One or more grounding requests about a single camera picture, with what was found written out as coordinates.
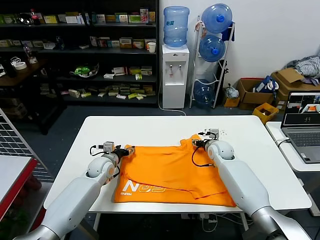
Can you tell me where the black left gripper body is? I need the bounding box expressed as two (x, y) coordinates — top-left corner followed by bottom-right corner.
(114, 148), (129, 161)

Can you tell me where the orange t-shirt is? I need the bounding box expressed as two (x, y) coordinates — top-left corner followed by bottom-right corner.
(113, 134), (237, 208)

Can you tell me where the grey blue clothes pile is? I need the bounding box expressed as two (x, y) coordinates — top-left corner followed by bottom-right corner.
(286, 55), (320, 86)

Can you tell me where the blue water jug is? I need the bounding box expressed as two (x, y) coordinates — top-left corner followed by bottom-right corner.
(198, 34), (226, 63)
(201, 3), (233, 34)
(163, 6), (190, 49)
(193, 78), (216, 109)

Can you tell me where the white water dispenser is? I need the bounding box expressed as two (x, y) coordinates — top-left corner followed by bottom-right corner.
(161, 44), (190, 110)

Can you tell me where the small yellow cardboard box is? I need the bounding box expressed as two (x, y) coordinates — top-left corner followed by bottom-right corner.
(223, 96), (241, 108)

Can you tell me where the crumpled clear plastic bag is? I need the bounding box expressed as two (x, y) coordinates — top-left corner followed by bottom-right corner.
(224, 83), (240, 99)

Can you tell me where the white work table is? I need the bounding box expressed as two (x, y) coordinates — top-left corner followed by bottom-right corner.
(43, 115), (313, 238)

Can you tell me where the yellow plastic bin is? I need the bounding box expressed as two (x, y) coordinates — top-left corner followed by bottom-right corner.
(252, 102), (280, 125)

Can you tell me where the open brown cardboard box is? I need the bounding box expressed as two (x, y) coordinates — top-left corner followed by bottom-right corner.
(236, 78), (275, 111)

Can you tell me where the white power strip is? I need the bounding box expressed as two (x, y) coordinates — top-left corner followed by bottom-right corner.
(181, 213), (218, 222)

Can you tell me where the blue white bag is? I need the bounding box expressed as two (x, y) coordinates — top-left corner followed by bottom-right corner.
(254, 75), (280, 97)

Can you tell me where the white side table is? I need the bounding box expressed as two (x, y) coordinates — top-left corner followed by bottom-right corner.
(265, 121), (320, 217)

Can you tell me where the grey open laptop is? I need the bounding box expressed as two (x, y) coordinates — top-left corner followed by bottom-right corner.
(281, 90), (320, 164)

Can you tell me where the yellow white medicine box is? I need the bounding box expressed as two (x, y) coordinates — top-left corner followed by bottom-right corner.
(119, 37), (133, 49)

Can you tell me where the large brown cardboard box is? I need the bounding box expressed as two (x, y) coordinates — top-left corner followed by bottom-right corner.
(271, 67), (320, 110)

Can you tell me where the black shelving unit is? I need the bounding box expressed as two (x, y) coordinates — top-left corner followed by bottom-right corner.
(0, 0), (160, 109)

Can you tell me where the brown wooden table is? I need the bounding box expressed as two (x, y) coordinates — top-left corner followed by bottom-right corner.
(0, 58), (67, 136)

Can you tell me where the white tape roll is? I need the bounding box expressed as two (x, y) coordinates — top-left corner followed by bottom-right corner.
(12, 61), (28, 71)

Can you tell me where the pink upright box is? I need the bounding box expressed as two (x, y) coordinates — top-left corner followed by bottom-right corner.
(139, 8), (149, 24)

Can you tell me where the black box device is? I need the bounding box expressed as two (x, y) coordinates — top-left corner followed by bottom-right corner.
(2, 58), (18, 78)

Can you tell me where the plain white box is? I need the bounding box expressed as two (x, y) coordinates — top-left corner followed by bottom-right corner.
(65, 15), (82, 25)

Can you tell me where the cola bottle with red label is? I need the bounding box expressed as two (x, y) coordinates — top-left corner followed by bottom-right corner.
(30, 8), (41, 26)

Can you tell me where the dark shiny bowl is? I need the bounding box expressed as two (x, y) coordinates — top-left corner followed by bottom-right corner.
(19, 13), (32, 26)

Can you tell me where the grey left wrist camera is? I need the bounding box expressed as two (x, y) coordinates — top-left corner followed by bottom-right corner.
(103, 141), (116, 154)

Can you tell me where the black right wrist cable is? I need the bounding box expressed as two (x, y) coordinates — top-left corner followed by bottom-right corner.
(191, 146), (216, 168)

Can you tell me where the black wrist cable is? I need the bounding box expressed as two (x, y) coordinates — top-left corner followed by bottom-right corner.
(191, 146), (216, 168)
(89, 144), (106, 158)

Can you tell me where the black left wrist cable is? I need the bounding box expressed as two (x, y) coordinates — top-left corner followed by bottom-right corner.
(89, 144), (106, 158)

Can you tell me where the white wire jug rack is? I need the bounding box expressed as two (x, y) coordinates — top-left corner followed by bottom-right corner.
(189, 15), (236, 110)

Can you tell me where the grey wire grid panel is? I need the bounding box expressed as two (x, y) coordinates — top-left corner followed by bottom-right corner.
(0, 107), (48, 172)

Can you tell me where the white cart with red frame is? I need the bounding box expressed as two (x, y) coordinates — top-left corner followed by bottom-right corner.
(0, 154), (48, 226)

